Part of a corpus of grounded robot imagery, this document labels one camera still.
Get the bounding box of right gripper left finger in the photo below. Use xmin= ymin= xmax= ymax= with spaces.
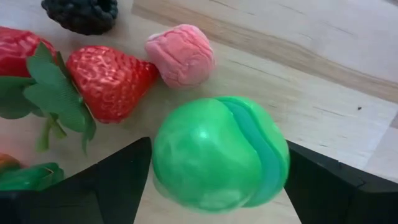
xmin=67 ymin=136 xmax=152 ymax=224

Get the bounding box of green toy cabbage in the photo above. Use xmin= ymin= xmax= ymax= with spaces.
xmin=151 ymin=95 xmax=290 ymax=215

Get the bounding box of black toy blackberry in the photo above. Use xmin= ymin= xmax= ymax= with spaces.
xmin=41 ymin=0 xmax=119 ymax=36

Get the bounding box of pink toy raspberry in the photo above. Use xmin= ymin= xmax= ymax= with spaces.
xmin=144 ymin=24 xmax=216 ymax=90

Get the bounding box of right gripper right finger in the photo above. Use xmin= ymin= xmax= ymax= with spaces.
xmin=284 ymin=140 xmax=365 ymax=224

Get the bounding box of red toy strawberry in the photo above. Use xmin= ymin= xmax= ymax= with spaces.
xmin=23 ymin=42 xmax=159 ymax=155
xmin=0 ymin=26 xmax=58 ymax=121

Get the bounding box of orange toy carrot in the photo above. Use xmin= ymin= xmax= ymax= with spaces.
xmin=0 ymin=152 xmax=65 ymax=192

